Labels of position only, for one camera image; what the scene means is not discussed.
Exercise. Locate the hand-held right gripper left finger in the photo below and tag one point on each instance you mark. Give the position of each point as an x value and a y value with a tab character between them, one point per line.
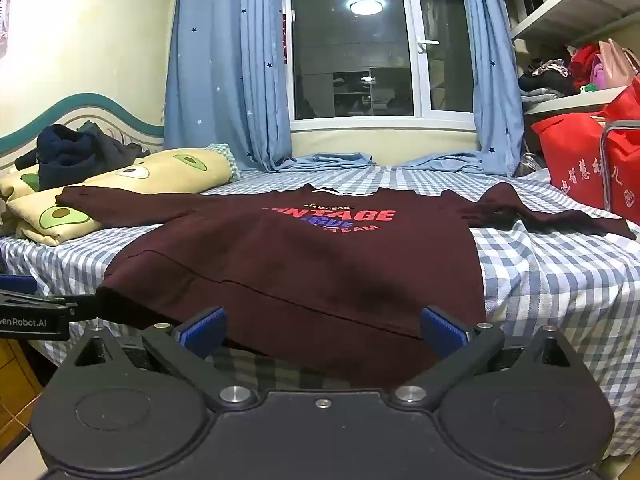
202	330

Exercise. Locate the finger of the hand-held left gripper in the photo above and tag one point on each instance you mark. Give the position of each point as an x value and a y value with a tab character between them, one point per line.
17	284

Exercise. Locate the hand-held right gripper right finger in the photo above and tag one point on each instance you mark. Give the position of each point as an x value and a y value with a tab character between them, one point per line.
442	330

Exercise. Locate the maroon printed sweatshirt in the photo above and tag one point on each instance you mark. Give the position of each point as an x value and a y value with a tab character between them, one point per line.
300	280

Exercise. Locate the dark navy clothes pile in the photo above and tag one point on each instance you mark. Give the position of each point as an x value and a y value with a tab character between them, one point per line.
65	155

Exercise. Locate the dark folded clothes pile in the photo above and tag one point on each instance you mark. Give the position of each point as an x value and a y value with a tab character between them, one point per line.
542	82

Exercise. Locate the checked blue bed sheet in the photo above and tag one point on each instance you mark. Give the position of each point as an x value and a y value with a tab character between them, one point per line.
540	280

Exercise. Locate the teal and cream headboard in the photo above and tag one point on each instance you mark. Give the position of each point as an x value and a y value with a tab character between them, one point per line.
25	145

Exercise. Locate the crinkled clear plastic bag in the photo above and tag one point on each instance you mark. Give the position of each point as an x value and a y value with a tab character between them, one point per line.
530	165

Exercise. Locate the red fabric bag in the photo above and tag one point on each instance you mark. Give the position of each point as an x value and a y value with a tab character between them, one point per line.
570	160

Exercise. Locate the small green item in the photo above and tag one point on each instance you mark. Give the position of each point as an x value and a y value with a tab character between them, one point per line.
588	88

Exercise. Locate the white framed window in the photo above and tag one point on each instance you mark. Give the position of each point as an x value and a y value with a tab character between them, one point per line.
350	60

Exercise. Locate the red cloth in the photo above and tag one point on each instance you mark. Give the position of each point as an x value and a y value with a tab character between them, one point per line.
582	62

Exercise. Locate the pink bag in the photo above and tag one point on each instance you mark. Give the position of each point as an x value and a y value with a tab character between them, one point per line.
612	67

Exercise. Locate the metal chair frame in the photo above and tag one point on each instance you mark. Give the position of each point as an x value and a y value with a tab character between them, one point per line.
605	170

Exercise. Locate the wall sticker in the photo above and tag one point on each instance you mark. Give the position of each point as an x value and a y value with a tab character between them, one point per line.
4	20

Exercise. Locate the white wall shelf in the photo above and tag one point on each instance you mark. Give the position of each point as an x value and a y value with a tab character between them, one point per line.
560	5

